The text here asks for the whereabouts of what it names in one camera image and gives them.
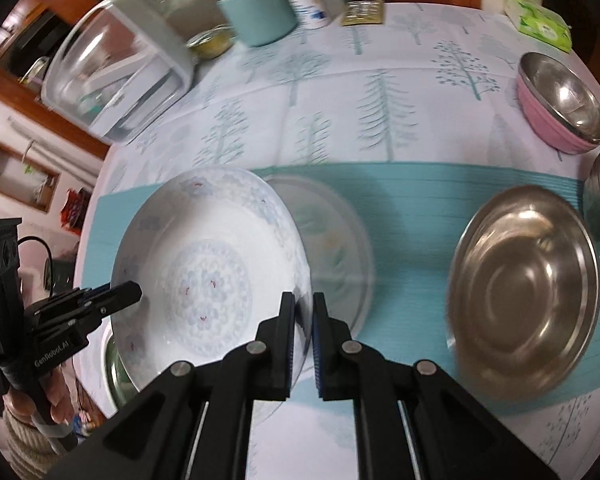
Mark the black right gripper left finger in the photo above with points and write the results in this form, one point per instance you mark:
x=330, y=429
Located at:
x=192, y=422

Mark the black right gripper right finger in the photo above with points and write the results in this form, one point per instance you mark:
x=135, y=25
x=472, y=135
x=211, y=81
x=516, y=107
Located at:
x=413, y=421

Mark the white floral porcelain plate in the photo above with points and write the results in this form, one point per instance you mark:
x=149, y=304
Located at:
x=213, y=251

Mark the large steel bowl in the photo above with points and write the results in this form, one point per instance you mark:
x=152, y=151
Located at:
x=523, y=294

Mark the dark green plate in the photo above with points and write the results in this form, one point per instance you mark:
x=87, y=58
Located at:
x=119, y=386

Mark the clear plastic storage box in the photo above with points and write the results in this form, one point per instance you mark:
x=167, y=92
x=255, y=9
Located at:
x=118, y=70

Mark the teal white printed tablecloth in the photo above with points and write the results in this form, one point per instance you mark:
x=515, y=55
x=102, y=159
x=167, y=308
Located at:
x=416, y=123

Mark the small gold tin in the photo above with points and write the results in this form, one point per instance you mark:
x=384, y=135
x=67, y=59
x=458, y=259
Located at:
x=212, y=43

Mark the pink steel bowl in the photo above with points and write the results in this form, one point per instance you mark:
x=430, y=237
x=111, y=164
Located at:
x=560, y=108

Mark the teal ceramic jar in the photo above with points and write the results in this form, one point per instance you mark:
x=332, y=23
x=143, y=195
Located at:
x=259, y=22

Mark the gold foil packet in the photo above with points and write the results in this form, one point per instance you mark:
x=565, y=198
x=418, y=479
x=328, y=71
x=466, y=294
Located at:
x=363, y=12

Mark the white pill bottle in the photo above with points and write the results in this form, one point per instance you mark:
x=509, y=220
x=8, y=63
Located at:
x=312, y=14

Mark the green wet wipes pack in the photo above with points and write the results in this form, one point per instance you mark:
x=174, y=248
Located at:
x=542, y=24

